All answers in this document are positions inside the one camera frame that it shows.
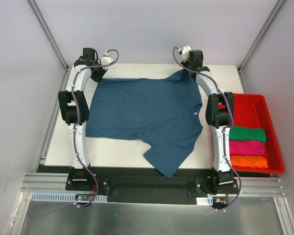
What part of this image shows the blue t shirt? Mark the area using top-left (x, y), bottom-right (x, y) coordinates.
top-left (86, 70), bottom-right (202, 178)

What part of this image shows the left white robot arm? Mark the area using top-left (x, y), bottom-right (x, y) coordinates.
top-left (58, 48), bottom-right (114, 195)

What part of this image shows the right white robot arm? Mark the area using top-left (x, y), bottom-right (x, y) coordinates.
top-left (179, 46), bottom-right (234, 195)

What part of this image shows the red plastic bin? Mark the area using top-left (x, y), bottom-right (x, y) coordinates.
top-left (234, 94), bottom-right (285, 174)

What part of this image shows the green rolled t shirt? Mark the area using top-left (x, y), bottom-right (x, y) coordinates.
top-left (229, 126), bottom-right (267, 143)

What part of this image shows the pink rolled t shirt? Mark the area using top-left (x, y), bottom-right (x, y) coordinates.
top-left (229, 140), bottom-right (265, 156)

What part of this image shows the orange rolled t shirt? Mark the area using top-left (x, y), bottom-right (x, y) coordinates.
top-left (230, 155), bottom-right (268, 169)

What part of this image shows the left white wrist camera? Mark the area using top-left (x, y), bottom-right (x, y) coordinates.
top-left (100, 55), bottom-right (114, 67)

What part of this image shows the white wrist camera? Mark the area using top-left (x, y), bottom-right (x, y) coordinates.
top-left (177, 46), bottom-right (192, 62)
top-left (100, 55), bottom-right (114, 67)

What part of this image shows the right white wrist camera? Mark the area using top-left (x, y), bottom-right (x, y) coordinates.
top-left (177, 46), bottom-right (192, 62)

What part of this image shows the left aluminium frame post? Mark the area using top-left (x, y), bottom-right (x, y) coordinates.
top-left (26, 0), bottom-right (69, 71)

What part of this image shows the aluminium frame post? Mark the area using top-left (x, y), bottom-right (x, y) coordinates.
top-left (26, 0), bottom-right (69, 71)
top-left (237, 0), bottom-right (287, 74)

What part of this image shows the right aluminium frame post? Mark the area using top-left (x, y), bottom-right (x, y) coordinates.
top-left (237, 0), bottom-right (287, 74)

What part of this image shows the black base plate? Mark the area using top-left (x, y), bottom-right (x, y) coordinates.
top-left (63, 166), bottom-right (240, 204)

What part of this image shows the right slotted cable duct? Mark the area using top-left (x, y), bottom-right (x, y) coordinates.
top-left (196, 197), bottom-right (213, 206)

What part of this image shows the slotted cable duct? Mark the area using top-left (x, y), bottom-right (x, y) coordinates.
top-left (196, 197), bottom-right (213, 206)
top-left (31, 192), bottom-right (108, 203)

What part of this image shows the aluminium front rail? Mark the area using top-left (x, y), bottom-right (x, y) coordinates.
top-left (21, 172), bottom-right (287, 197)

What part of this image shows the left slotted cable duct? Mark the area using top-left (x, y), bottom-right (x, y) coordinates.
top-left (31, 192), bottom-right (108, 203)

